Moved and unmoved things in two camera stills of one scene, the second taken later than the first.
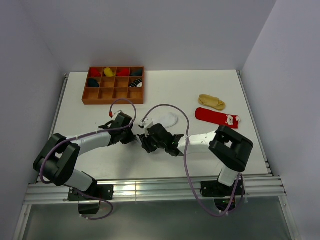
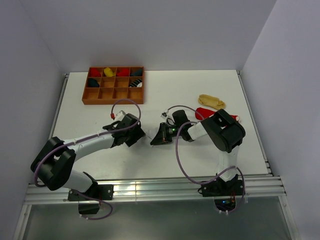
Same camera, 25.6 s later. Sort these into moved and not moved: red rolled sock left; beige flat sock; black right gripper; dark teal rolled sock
Moved: black right gripper
Not moved: dark teal rolled sock; beige flat sock; red rolled sock left
